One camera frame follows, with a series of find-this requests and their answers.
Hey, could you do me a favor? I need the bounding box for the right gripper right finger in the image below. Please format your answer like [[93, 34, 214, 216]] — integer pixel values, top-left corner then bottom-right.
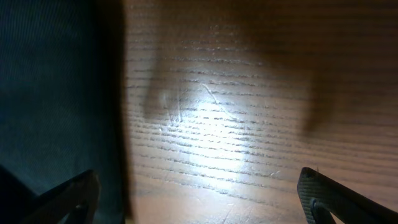
[[297, 167, 397, 223]]

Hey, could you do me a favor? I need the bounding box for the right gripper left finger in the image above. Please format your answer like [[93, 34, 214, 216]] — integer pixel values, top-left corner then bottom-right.
[[20, 170, 101, 224]]

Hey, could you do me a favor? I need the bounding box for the black polo shirt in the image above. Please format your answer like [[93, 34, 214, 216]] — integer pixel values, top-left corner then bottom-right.
[[1, 0, 125, 223]]

